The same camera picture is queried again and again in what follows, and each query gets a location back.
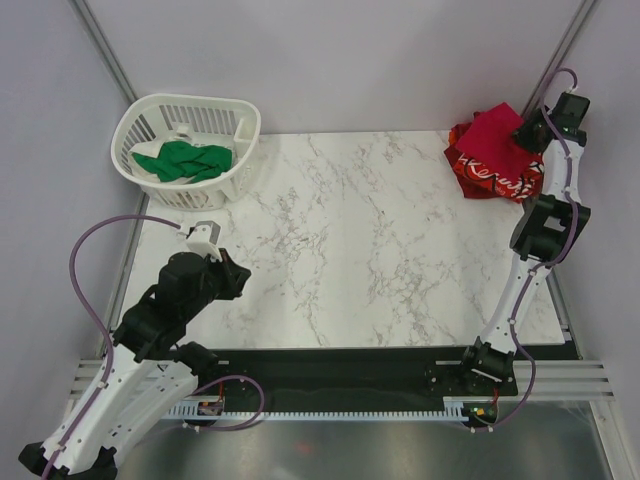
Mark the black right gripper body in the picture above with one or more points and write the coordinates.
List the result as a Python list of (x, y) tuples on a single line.
[(546, 109)]

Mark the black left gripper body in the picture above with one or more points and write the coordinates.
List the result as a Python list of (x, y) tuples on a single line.
[(220, 283)]

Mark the crimson red t shirt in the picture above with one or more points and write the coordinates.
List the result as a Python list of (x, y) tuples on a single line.
[(490, 141)]

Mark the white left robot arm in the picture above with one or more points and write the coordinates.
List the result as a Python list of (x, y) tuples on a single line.
[(145, 372)]

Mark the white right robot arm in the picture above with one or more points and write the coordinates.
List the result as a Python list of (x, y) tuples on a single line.
[(551, 224)]

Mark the red coca-cola print shirt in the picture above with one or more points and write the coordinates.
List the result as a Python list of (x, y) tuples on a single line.
[(478, 182)]

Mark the green t shirt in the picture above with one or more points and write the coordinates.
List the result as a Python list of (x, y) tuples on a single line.
[(180, 160)]

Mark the white plastic laundry basket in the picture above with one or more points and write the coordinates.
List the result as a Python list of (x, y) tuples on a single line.
[(198, 121)]

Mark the white cloth in basket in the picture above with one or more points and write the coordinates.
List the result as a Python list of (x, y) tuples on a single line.
[(149, 149)]

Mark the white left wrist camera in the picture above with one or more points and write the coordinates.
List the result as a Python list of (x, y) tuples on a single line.
[(202, 239)]

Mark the white slotted cable duct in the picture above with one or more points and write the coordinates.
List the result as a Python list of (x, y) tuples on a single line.
[(452, 411)]

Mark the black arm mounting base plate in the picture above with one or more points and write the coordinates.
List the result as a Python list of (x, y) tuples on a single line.
[(333, 380)]

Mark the aluminium frame rail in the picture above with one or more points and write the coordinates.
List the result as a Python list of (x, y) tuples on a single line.
[(579, 380)]

